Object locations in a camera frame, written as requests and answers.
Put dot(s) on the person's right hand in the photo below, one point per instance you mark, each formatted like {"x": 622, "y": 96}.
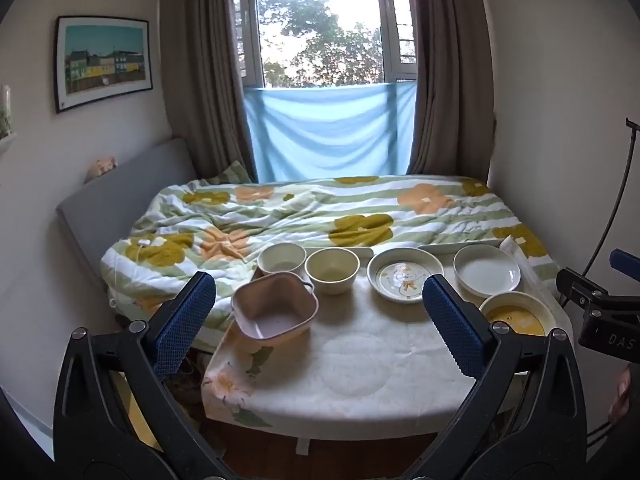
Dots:
{"x": 625, "y": 395}

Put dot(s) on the framed houses picture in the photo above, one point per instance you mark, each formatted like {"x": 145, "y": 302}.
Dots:
{"x": 102, "y": 60}

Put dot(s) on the small green plant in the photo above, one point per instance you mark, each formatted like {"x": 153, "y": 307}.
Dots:
{"x": 4, "y": 110}

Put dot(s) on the light blue cloth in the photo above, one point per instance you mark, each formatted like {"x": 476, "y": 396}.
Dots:
{"x": 330, "y": 130}

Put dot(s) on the brown curtain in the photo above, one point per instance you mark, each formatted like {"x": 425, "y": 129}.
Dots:
{"x": 450, "y": 70}
{"x": 200, "y": 70}

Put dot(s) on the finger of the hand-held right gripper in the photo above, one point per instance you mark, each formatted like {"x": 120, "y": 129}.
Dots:
{"x": 575, "y": 285}
{"x": 625, "y": 261}

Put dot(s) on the cartoon print plate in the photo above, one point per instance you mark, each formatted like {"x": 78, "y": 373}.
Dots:
{"x": 402, "y": 275}

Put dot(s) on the floral striped blanket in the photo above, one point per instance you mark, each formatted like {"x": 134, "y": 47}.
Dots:
{"x": 300, "y": 210}

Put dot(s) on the clear plastic bag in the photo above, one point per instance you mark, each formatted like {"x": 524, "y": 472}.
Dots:
{"x": 537, "y": 270}

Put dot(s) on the white framed window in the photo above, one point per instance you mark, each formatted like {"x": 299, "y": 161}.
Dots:
{"x": 325, "y": 20}

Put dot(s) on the plain white plate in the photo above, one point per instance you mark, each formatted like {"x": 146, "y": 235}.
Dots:
{"x": 487, "y": 270}

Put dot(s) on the pink plush toy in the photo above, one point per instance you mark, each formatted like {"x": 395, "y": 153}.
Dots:
{"x": 102, "y": 169}

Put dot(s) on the grey padded cushion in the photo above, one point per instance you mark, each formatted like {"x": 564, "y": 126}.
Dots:
{"x": 125, "y": 195}

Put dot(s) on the pink square bowl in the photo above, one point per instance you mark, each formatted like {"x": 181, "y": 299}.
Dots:
{"x": 272, "y": 310}

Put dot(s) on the yellow inside bowl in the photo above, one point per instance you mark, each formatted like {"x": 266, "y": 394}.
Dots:
{"x": 517, "y": 317}

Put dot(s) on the floral pillow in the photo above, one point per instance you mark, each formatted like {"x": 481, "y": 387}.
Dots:
{"x": 232, "y": 172}

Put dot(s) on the cream round bowl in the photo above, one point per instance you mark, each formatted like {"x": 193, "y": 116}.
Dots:
{"x": 281, "y": 259}
{"x": 332, "y": 270}

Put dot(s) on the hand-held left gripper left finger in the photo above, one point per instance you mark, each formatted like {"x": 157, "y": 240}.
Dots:
{"x": 182, "y": 327}

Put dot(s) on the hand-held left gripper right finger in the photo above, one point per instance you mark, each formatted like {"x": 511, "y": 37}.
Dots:
{"x": 452, "y": 327}

